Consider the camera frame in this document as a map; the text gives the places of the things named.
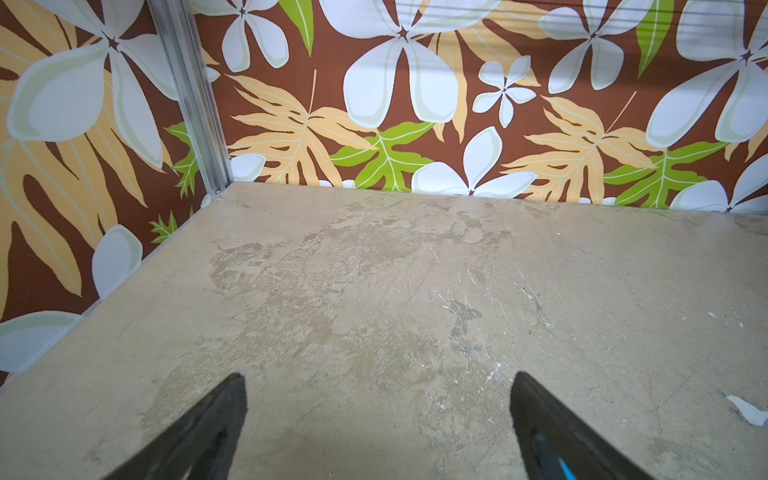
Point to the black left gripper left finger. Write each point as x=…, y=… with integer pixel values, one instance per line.
x=200, y=444

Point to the aluminium frame post back left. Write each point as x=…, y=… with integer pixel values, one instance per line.
x=176, y=26

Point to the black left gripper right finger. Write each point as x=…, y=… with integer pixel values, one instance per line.
x=556, y=444

